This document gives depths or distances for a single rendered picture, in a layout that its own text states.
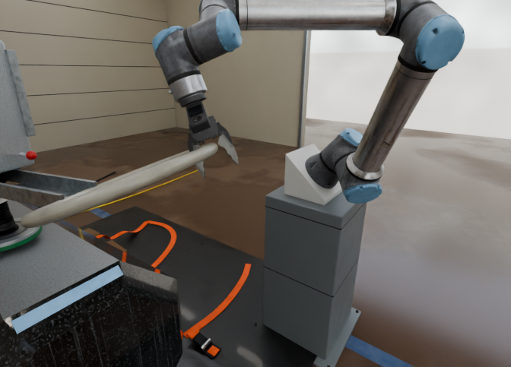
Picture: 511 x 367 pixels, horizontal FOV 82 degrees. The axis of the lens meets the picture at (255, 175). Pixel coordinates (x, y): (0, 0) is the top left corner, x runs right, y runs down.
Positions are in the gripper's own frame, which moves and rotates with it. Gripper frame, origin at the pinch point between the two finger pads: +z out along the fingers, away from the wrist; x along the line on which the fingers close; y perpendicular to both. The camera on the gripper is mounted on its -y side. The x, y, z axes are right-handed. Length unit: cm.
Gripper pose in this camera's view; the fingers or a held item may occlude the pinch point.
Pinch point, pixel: (220, 168)
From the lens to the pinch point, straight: 80.5
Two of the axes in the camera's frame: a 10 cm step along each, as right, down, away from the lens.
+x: -9.3, 3.6, -0.5
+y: -1.1, -1.5, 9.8
